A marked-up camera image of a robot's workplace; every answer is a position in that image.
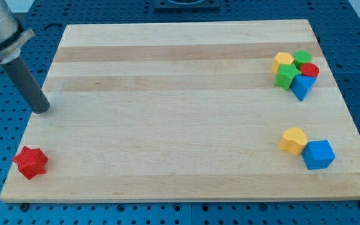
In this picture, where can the yellow hexagon block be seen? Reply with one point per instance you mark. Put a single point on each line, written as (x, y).
(281, 58)

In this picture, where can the light wooden board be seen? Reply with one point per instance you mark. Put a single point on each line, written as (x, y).
(184, 112)

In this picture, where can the red star block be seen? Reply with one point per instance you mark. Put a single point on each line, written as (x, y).
(31, 162)

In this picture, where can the blue cube block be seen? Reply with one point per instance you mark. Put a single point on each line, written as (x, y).
(318, 155)

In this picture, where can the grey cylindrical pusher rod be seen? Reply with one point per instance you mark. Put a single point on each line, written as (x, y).
(26, 84)

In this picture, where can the blue triangle block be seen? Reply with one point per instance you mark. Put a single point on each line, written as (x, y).
(301, 86)

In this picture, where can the yellow heart block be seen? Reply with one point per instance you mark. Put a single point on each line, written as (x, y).
(293, 140)

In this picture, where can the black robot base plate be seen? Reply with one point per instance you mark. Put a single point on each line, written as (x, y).
(185, 4)

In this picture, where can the green cylinder block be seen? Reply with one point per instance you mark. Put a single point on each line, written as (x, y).
(301, 57)

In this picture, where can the red cylinder block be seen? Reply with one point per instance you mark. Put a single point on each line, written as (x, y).
(309, 69)

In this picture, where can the green star block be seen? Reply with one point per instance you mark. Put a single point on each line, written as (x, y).
(285, 75)

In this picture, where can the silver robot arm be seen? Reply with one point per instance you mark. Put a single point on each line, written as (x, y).
(12, 35)

